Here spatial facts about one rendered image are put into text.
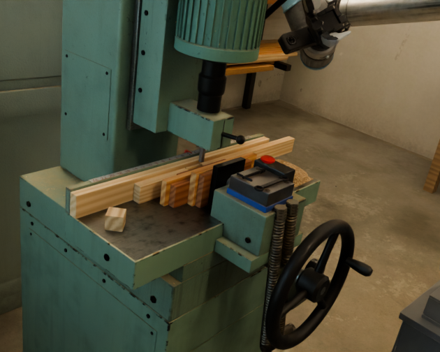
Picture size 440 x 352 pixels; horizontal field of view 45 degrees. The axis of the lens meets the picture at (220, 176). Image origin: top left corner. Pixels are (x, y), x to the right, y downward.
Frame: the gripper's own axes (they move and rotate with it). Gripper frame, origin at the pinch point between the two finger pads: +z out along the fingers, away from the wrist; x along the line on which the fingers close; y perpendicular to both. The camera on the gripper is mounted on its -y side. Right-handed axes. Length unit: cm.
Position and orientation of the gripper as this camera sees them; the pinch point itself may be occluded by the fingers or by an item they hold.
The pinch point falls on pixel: (318, 10)
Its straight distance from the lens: 123.2
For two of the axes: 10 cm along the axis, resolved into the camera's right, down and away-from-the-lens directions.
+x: 4.3, 8.9, -1.2
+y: 8.9, -4.4, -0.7
